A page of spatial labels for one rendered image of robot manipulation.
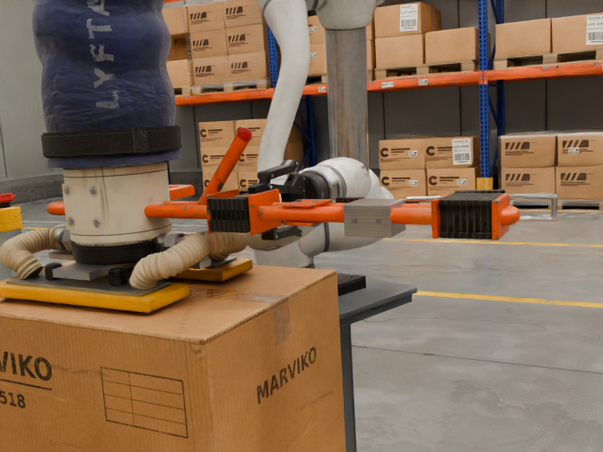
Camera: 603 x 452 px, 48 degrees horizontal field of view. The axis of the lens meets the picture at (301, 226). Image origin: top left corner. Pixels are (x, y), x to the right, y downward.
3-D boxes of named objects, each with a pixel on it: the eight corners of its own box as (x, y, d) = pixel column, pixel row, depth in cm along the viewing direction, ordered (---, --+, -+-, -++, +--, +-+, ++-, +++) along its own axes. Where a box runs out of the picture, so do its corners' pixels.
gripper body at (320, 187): (327, 169, 119) (304, 175, 111) (330, 216, 120) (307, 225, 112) (290, 169, 122) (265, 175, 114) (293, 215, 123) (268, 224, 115)
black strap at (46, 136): (13, 160, 109) (9, 134, 108) (113, 150, 129) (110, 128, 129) (118, 156, 99) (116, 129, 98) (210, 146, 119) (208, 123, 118)
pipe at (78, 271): (-3, 273, 114) (-7, 239, 113) (103, 244, 136) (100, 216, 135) (155, 286, 98) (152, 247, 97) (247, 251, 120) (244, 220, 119)
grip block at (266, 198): (204, 234, 102) (201, 195, 101) (239, 223, 110) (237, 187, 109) (251, 236, 98) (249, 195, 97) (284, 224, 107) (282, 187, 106)
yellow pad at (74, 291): (-11, 296, 113) (-14, 267, 112) (38, 282, 121) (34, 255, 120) (149, 314, 97) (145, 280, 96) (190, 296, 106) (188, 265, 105)
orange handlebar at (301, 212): (0, 218, 125) (-3, 199, 125) (114, 197, 151) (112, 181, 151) (515, 234, 82) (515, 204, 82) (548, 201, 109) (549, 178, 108)
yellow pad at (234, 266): (74, 271, 129) (72, 245, 128) (111, 259, 138) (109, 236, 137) (222, 282, 113) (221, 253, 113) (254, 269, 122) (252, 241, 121)
